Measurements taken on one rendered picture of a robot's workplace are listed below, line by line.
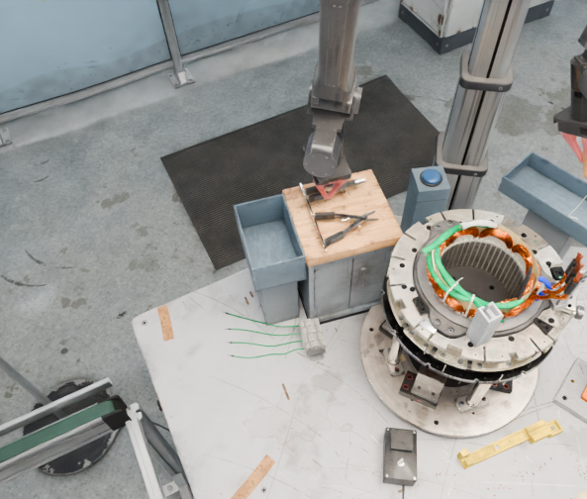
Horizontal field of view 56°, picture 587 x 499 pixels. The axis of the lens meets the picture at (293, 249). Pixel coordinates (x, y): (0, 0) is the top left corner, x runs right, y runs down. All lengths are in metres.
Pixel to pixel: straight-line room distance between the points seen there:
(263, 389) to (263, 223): 0.37
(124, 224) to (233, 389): 1.49
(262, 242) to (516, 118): 2.10
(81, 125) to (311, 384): 2.24
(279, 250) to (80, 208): 1.69
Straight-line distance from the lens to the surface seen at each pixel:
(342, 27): 0.72
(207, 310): 1.36
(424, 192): 1.24
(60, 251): 2.63
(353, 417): 1.23
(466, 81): 1.30
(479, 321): 0.93
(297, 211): 1.14
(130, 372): 2.23
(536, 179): 1.34
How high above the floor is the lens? 1.95
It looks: 55 degrees down
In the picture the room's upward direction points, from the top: 4 degrees counter-clockwise
